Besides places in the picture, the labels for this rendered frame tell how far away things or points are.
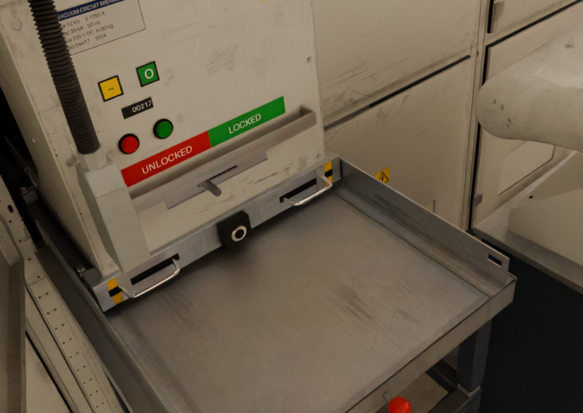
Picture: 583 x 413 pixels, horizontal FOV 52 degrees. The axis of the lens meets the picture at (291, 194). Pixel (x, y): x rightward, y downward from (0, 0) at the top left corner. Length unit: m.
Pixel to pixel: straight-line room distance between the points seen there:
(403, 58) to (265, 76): 0.68
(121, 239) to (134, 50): 0.27
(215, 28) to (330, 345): 0.53
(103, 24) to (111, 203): 0.24
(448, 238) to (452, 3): 0.83
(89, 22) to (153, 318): 0.50
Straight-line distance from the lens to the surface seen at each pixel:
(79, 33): 0.88
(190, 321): 1.05
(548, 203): 1.24
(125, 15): 0.90
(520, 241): 1.31
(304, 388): 0.93
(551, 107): 1.04
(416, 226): 1.15
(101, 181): 0.85
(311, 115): 1.09
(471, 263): 1.09
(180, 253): 1.10
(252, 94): 1.05
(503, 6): 1.95
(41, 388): 1.52
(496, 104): 1.16
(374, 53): 1.58
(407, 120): 1.77
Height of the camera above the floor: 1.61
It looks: 37 degrees down
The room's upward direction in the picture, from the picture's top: 8 degrees counter-clockwise
